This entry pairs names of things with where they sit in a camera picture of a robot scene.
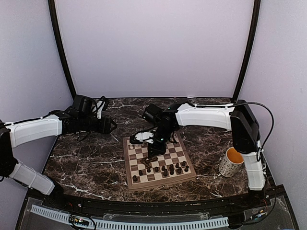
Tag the pile of dark chess pieces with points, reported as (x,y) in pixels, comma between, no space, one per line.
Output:
(148,161)

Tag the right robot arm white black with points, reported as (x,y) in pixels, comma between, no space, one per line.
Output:
(237,118)

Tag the white slotted cable duct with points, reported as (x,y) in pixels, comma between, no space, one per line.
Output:
(85,223)

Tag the wooden chess board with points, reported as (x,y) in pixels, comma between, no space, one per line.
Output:
(175,153)

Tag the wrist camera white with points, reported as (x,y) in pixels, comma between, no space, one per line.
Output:
(141,137)
(99,106)

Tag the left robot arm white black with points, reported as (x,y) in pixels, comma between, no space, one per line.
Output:
(85,114)

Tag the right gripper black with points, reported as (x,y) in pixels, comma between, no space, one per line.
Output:
(156,150)

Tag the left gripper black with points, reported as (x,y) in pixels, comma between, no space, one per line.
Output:
(104,127)

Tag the patterned mug yellow inside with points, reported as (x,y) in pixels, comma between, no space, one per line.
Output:
(231,163)

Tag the right black frame post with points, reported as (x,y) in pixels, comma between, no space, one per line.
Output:
(248,49)

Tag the black front rail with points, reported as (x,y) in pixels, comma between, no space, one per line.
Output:
(231,205)

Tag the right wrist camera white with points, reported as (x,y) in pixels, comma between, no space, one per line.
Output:
(141,137)

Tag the left black frame post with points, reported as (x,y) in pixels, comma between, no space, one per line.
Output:
(60,47)

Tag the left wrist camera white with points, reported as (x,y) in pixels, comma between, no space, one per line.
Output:
(99,106)

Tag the black frame post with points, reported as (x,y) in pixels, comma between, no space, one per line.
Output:
(60,47)
(248,49)

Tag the dark chess bishop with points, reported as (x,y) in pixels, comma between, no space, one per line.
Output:
(165,173)

